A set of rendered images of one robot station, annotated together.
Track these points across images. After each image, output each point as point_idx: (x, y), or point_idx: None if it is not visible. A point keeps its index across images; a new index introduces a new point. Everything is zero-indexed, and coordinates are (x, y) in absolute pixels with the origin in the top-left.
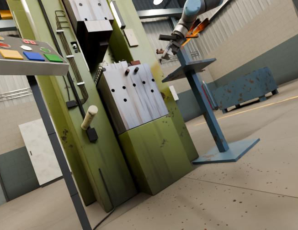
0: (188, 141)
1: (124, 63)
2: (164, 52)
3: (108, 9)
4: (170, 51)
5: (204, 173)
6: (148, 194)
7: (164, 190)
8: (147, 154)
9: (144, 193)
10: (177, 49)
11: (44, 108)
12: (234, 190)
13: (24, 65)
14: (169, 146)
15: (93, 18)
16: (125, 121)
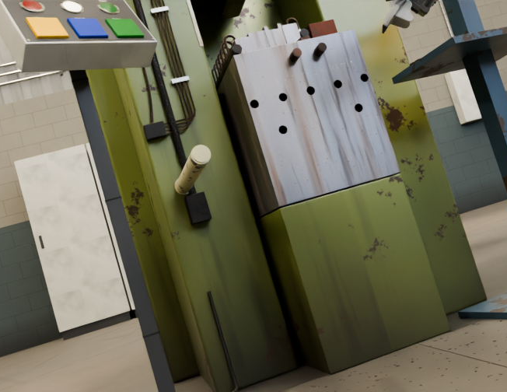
0: (457, 253)
1: (290, 30)
2: (389, 13)
3: None
4: (407, 11)
5: (473, 340)
6: (320, 371)
7: (361, 366)
8: (327, 273)
9: (312, 369)
10: (428, 3)
11: (100, 141)
12: None
13: (70, 50)
14: (389, 260)
15: None
16: (278, 184)
